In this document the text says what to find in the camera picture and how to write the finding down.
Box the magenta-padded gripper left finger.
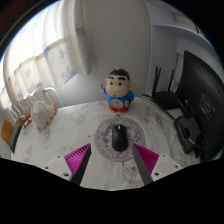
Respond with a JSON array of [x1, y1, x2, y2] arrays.
[[42, 143, 92, 186]]

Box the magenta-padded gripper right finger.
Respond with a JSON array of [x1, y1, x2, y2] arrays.
[[131, 142, 184, 186]]

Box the black computer mouse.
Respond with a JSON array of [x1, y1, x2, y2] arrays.
[[110, 123, 129, 152]]

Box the round purple printed mouse pad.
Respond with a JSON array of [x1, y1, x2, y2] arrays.
[[94, 115, 147, 163]]

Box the white printed tablecloth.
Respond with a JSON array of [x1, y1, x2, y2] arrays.
[[9, 96, 205, 191]]

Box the cartoon boy figure clock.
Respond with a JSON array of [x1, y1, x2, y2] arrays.
[[100, 67, 136, 113]]

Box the black computer monitor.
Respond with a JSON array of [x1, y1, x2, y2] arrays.
[[173, 49, 224, 163]]

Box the sheer star-print curtain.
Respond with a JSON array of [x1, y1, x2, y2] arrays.
[[1, 0, 94, 105]]

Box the white wall shelf unit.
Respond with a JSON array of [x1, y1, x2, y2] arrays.
[[152, 10, 215, 55]]

